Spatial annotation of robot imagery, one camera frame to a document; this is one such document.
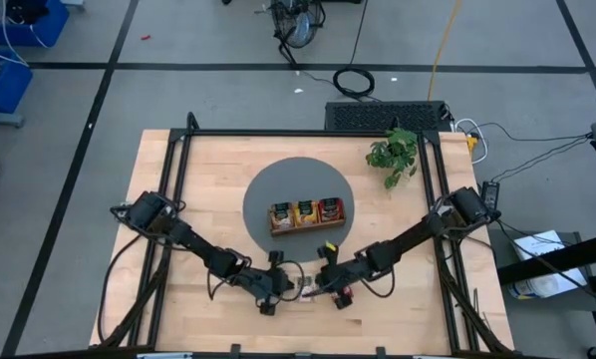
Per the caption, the grey round woven placemat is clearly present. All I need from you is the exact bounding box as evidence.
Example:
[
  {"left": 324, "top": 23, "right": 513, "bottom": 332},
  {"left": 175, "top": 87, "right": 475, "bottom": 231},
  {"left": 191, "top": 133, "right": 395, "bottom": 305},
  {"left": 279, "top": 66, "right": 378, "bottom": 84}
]
[{"left": 241, "top": 157, "right": 356, "bottom": 263}]

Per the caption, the black floor fan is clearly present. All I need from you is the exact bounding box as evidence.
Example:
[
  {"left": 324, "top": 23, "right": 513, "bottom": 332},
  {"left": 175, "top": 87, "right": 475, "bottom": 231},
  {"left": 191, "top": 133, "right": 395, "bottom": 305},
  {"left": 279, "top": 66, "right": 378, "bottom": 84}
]
[{"left": 269, "top": 0, "right": 328, "bottom": 51}]

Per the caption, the red strawberry tea bag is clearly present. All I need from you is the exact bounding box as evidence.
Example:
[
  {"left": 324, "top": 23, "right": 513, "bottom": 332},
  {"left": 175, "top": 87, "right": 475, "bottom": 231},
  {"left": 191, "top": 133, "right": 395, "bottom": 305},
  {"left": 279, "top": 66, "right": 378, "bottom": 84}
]
[
  {"left": 317, "top": 196, "right": 346, "bottom": 223},
  {"left": 330, "top": 284, "right": 355, "bottom": 306}
]

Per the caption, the black right camera cable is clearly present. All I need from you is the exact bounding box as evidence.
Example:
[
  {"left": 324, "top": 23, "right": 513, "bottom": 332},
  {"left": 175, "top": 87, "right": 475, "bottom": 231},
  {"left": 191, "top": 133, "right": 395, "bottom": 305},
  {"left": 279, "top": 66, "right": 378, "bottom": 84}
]
[{"left": 360, "top": 266, "right": 397, "bottom": 299}]

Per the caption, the coiled black cable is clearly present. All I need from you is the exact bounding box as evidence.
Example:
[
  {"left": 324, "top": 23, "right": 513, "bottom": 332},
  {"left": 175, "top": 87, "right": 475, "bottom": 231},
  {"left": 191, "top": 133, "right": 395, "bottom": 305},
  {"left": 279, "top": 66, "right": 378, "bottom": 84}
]
[{"left": 331, "top": 0, "right": 378, "bottom": 101}]

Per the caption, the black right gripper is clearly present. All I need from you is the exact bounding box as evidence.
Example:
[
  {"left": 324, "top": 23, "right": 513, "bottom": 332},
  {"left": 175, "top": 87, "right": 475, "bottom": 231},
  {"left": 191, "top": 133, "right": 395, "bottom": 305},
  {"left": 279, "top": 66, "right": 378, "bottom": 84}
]
[{"left": 315, "top": 246, "right": 374, "bottom": 310}]

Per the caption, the orange mango tea bag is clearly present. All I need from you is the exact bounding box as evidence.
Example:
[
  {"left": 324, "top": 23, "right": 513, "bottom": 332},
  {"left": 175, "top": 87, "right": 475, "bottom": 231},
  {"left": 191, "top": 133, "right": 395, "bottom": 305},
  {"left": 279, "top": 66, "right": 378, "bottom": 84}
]
[{"left": 293, "top": 199, "right": 320, "bottom": 226}]

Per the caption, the black perforated computer case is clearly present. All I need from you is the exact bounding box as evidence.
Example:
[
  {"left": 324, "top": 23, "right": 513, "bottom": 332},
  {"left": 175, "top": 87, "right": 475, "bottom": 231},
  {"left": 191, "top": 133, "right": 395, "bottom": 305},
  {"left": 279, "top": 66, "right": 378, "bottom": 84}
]
[{"left": 324, "top": 100, "right": 452, "bottom": 134}]

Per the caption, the black left camera cable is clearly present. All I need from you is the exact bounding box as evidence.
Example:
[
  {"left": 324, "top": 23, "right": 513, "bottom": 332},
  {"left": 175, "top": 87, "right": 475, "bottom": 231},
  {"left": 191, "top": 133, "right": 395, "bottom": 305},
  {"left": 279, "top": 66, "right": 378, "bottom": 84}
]
[{"left": 206, "top": 258, "right": 307, "bottom": 303}]

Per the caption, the thin black cable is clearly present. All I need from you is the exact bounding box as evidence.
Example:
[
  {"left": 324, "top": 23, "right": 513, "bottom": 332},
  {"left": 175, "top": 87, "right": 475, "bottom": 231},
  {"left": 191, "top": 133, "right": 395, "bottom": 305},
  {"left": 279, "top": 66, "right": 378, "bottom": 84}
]
[{"left": 476, "top": 121, "right": 594, "bottom": 184}]

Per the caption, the white round disc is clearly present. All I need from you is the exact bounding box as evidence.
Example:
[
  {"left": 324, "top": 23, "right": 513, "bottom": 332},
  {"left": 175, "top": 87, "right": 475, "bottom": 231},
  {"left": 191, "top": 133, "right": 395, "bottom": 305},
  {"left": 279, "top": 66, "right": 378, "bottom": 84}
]
[{"left": 506, "top": 268, "right": 589, "bottom": 301}]

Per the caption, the yellow hanging cord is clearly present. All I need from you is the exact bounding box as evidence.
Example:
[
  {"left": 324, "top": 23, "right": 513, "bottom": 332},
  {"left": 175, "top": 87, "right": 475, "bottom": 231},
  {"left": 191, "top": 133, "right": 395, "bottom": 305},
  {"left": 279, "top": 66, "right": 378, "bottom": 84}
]
[{"left": 426, "top": 0, "right": 463, "bottom": 102}]

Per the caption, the small black control box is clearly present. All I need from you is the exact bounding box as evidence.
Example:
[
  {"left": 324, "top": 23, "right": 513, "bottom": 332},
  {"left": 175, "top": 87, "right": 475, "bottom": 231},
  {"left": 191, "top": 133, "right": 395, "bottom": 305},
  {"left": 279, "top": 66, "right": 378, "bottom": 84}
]
[{"left": 480, "top": 180, "right": 501, "bottom": 210}]

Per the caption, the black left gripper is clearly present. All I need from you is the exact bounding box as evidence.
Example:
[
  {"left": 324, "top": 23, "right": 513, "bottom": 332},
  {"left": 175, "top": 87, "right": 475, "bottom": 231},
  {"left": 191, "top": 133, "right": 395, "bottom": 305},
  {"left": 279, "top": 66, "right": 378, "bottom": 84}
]
[{"left": 250, "top": 249, "right": 295, "bottom": 317}]

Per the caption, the black camera cable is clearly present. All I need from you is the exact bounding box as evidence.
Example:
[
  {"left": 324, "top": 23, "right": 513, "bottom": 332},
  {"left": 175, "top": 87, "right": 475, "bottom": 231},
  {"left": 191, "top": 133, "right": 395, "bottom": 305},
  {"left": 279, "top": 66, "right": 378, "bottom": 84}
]
[
  {"left": 206, "top": 258, "right": 307, "bottom": 303},
  {"left": 360, "top": 266, "right": 397, "bottom": 299}
]

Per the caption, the grey side table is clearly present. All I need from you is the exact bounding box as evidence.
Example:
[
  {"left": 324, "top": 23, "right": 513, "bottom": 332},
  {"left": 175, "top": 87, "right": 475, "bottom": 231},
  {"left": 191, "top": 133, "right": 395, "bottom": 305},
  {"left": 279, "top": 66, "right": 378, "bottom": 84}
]
[{"left": 487, "top": 229, "right": 596, "bottom": 314}]

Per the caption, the wooden tea organizer box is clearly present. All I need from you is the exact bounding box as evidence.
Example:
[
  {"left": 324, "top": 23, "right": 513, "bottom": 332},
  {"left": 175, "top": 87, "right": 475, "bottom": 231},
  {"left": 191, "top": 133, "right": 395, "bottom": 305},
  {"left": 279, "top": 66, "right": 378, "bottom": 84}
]
[{"left": 267, "top": 196, "right": 348, "bottom": 237}]

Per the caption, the white looped cable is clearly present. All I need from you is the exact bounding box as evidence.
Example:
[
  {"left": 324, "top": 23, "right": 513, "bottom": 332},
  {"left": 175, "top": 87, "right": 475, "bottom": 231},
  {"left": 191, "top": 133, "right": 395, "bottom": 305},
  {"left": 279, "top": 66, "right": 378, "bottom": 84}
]
[{"left": 453, "top": 118, "right": 490, "bottom": 167}]

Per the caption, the black left arm base cable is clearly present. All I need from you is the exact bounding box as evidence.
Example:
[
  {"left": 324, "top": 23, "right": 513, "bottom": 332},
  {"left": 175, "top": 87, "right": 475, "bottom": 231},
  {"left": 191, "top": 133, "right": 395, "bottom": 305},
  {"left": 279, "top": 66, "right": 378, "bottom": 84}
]
[{"left": 96, "top": 233, "right": 145, "bottom": 346}]

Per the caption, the black metal bar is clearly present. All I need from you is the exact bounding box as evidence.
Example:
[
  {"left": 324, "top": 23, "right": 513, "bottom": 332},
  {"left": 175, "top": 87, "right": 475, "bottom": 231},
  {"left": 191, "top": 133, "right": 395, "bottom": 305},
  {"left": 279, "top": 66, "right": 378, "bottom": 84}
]
[{"left": 495, "top": 242, "right": 596, "bottom": 286}]

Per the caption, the white booklet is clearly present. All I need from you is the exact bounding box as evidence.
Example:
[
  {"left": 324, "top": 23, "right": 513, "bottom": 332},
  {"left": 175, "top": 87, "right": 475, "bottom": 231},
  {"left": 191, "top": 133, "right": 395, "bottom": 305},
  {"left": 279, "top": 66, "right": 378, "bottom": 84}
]
[{"left": 511, "top": 228, "right": 567, "bottom": 261}]

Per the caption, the green plant in white pot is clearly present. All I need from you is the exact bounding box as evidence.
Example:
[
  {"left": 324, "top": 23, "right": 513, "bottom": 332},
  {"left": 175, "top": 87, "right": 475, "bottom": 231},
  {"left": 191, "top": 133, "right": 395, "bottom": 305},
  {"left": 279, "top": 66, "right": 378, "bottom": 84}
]
[{"left": 365, "top": 127, "right": 420, "bottom": 190}]

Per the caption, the blue plastic bin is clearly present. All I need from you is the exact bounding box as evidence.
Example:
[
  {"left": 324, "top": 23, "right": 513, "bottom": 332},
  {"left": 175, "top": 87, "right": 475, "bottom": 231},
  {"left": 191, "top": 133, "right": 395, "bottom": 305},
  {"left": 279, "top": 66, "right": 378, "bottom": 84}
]
[
  {"left": 0, "top": 0, "right": 72, "bottom": 49},
  {"left": 0, "top": 48, "right": 34, "bottom": 115}
]

